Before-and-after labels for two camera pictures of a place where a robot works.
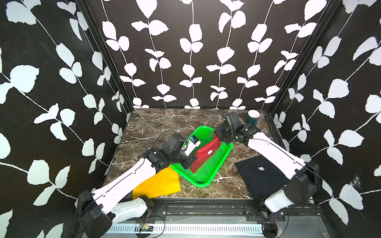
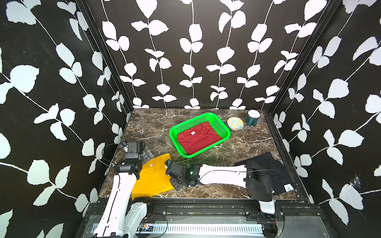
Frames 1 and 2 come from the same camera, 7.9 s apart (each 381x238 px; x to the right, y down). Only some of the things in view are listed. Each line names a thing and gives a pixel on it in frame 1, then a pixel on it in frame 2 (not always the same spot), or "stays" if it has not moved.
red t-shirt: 204,152 -> 195,138
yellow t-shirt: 164,182 stays
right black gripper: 219,132 -> 173,184
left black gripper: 189,159 -> 146,153
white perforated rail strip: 131,229 stays
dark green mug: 252,116 stays
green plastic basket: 209,169 -> 223,130
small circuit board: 144,227 stays
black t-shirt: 261,177 stays
